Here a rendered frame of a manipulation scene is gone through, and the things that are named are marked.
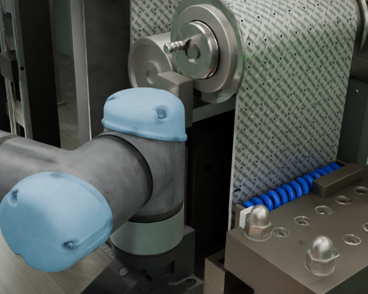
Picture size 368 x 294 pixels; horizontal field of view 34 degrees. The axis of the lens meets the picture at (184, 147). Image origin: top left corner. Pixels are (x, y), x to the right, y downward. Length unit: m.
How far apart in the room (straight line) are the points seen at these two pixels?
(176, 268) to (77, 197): 0.22
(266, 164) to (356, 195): 0.15
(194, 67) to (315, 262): 0.29
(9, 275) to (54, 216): 0.53
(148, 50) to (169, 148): 0.39
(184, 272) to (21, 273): 0.37
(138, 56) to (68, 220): 0.53
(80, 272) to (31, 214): 0.51
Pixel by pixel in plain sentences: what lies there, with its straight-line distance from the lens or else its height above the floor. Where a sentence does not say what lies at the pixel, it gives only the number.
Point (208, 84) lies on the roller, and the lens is 0.79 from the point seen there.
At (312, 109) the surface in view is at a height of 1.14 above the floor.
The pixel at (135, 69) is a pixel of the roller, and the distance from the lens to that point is 0.94.
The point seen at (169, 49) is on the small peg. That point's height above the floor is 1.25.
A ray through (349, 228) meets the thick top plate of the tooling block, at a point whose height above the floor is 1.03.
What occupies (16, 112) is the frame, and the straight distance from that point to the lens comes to 1.10.
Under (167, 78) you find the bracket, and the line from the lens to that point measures 0.82.
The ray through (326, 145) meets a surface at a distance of 0.97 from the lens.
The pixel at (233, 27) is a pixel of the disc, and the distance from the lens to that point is 0.75.
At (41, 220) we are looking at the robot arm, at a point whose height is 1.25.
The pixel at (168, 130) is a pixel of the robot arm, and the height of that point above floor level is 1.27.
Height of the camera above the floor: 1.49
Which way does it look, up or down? 27 degrees down
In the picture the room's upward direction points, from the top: 1 degrees clockwise
